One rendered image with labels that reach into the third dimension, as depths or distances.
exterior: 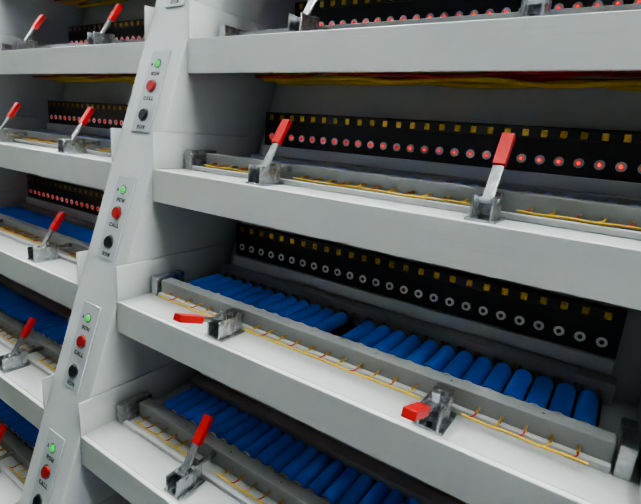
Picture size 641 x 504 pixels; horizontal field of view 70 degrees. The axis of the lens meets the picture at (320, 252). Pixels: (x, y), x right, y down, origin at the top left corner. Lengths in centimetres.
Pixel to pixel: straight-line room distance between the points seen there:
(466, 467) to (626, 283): 19
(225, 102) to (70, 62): 32
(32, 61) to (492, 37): 86
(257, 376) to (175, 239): 29
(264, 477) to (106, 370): 27
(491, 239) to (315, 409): 24
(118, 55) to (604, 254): 73
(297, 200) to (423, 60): 19
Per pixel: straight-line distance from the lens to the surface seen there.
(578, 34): 48
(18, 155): 103
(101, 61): 90
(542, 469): 44
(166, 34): 77
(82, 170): 84
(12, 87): 136
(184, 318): 52
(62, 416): 78
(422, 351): 53
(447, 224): 43
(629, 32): 48
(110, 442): 73
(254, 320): 58
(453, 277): 58
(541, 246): 42
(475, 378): 50
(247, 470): 62
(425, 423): 45
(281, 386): 50
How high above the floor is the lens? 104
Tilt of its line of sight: 1 degrees up
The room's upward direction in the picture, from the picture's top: 15 degrees clockwise
